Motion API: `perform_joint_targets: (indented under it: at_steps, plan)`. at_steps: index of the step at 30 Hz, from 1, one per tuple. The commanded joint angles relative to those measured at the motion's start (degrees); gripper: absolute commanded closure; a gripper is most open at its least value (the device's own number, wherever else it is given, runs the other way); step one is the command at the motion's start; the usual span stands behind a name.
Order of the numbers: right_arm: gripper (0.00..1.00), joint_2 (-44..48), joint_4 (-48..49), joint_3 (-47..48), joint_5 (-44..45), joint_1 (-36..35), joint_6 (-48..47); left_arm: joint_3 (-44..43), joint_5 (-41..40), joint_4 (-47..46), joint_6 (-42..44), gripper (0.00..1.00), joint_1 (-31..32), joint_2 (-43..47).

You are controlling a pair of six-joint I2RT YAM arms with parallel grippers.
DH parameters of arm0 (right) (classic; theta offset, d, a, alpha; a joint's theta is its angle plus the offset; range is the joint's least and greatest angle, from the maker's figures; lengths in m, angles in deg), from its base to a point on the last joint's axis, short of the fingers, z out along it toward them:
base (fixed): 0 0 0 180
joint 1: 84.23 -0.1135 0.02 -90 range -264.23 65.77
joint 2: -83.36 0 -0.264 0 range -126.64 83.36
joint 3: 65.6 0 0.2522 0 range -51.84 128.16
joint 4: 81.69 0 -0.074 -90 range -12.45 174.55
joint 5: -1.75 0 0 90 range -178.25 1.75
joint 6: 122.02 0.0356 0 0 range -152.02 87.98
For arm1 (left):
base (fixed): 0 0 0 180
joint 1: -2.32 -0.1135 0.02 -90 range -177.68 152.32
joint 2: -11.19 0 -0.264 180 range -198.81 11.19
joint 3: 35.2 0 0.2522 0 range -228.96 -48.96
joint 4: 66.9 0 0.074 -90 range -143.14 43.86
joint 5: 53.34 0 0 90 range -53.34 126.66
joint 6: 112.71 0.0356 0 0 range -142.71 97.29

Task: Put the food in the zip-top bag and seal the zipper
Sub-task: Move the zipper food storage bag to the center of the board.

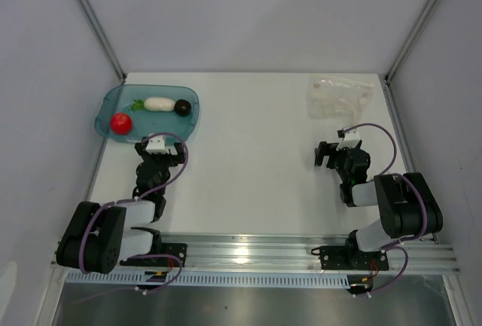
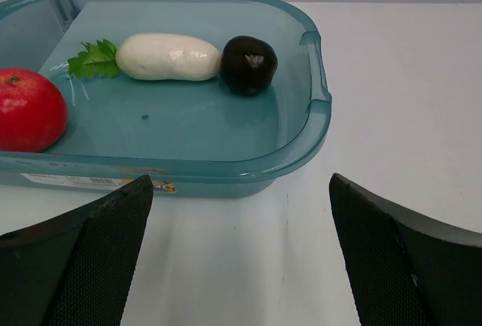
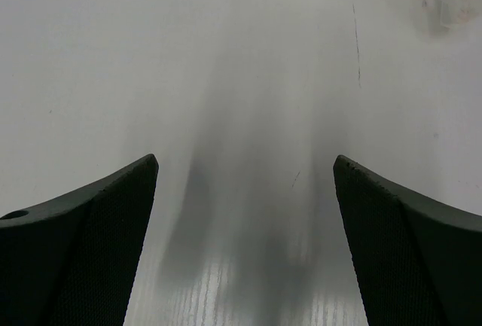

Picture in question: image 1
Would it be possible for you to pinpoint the dark round fruit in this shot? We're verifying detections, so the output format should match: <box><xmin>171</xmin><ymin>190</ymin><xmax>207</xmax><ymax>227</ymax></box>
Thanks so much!
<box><xmin>174</xmin><ymin>99</ymin><xmax>192</xmax><ymax>117</ymax></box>

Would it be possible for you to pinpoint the white radish with leaves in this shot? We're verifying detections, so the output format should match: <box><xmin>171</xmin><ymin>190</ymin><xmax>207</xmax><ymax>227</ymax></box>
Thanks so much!
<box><xmin>130</xmin><ymin>97</ymin><xmax>175</xmax><ymax>112</ymax></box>

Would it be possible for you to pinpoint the clear zip top bag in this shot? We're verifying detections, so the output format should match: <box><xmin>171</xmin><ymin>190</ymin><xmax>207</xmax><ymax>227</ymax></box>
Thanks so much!
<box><xmin>306</xmin><ymin>75</ymin><xmax>374</xmax><ymax>126</ymax></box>

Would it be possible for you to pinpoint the red tomato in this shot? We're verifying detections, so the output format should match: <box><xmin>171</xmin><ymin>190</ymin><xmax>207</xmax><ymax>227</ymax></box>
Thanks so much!
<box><xmin>110</xmin><ymin>112</ymin><xmax>133</xmax><ymax>136</ymax></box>

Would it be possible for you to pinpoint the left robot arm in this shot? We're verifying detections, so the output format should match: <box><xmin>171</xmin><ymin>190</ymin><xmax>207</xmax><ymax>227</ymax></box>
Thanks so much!
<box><xmin>55</xmin><ymin>136</ymin><xmax>188</xmax><ymax>274</ymax></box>

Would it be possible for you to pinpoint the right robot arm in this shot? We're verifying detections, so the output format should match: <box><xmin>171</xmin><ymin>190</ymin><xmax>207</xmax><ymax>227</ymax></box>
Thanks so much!
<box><xmin>311</xmin><ymin>142</ymin><xmax>443</xmax><ymax>270</ymax></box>

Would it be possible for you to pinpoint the teal plastic tray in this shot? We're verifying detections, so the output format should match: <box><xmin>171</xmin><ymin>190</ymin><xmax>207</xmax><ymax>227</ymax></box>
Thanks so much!
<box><xmin>94</xmin><ymin>84</ymin><xmax>200</xmax><ymax>143</ymax></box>

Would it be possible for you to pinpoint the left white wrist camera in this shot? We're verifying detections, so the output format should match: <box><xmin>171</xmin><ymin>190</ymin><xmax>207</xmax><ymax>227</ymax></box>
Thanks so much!
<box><xmin>145</xmin><ymin>136</ymin><xmax>167</xmax><ymax>154</ymax></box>

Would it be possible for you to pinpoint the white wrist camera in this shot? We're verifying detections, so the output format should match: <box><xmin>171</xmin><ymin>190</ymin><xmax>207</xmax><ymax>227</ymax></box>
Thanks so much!
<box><xmin>337</xmin><ymin>129</ymin><xmax>361</xmax><ymax>151</ymax></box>
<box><xmin>145</xmin><ymin>136</ymin><xmax>167</xmax><ymax>154</ymax></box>

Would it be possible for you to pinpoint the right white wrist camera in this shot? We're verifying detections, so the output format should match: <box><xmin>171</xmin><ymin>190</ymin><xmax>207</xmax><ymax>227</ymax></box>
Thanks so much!
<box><xmin>337</xmin><ymin>129</ymin><xmax>361</xmax><ymax>151</ymax></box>

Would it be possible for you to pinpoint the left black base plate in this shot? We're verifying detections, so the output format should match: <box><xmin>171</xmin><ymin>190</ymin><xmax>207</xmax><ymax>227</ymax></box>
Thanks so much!
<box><xmin>120</xmin><ymin>242</ymin><xmax>188</xmax><ymax>267</ymax></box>

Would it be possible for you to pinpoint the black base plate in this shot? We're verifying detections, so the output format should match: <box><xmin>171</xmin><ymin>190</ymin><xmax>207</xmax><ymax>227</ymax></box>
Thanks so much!
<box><xmin>310</xmin><ymin>245</ymin><xmax>389</xmax><ymax>271</ymax></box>
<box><xmin>120</xmin><ymin>242</ymin><xmax>188</xmax><ymax>267</ymax></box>

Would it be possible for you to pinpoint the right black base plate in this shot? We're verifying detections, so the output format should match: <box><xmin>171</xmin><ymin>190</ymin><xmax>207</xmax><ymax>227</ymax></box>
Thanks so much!
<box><xmin>310</xmin><ymin>245</ymin><xmax>389</xmax><ymax>271</ymax></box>

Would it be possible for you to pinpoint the aluminium mounting rail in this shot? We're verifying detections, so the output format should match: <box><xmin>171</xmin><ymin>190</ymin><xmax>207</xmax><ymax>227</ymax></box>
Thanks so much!
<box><xmin>50</xmin><ymin>232</ymin><xmax>462</xmax><ymax>276</ymax></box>

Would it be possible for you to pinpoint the white slotted cable duct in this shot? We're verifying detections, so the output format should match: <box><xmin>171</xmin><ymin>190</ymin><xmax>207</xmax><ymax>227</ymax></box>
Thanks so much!
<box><xmin>66</xmin><ymin>270</ymin><xmax>350</xmax><ymax>289</ymax></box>

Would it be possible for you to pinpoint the left aluminium frame post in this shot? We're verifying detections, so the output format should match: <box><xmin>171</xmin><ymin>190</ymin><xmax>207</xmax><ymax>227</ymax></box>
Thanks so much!
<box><xmin>75</xmin><ymin>0</ymin><xmax>127</xmax><ymax>84</ymax></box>

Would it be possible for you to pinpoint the aluminium frame post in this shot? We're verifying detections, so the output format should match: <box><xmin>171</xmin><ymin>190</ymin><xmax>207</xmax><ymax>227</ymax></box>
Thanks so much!
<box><xmin>384</xmin><ymin>0</ymin><xmax>441</xmax><ymax>86</ymax></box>
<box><xmin>75</xmin><ymin>0</ymin><xmax>127</xmax><ymax>84</ymax></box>

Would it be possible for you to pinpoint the right aluminium frame post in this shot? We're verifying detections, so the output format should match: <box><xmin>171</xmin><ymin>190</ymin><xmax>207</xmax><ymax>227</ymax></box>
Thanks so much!
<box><xmin>384</xmin><ymin>0</ymin><xmax>441</xmax><ymax>86</ymax></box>

